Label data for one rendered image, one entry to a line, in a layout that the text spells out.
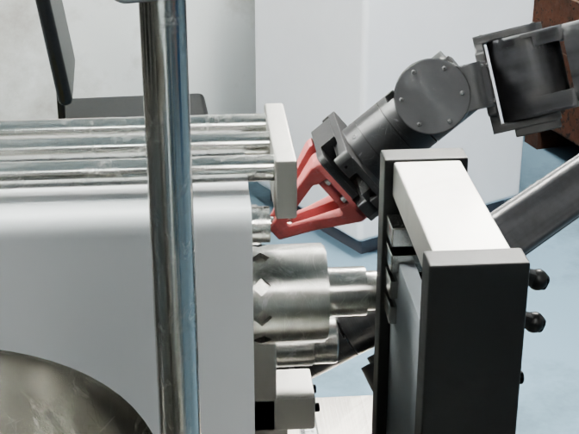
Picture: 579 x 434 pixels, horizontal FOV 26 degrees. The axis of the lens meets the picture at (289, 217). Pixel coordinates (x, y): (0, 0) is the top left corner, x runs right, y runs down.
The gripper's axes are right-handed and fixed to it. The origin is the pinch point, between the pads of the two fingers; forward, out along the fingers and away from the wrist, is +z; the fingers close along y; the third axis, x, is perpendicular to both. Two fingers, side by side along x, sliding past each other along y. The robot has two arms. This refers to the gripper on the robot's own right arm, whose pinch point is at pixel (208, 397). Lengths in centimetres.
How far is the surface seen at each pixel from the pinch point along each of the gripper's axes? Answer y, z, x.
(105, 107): 259, 47, -34
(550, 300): 218, -43, -139
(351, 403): 24.3, -7.7, -22.3
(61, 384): -74, -17, 41
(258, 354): -12.4, -9.0, 8.0
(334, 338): -11.6, -15.0, 5.7
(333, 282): -32.7, -19.8, 20.6
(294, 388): -10.8, -9.6, 2.7
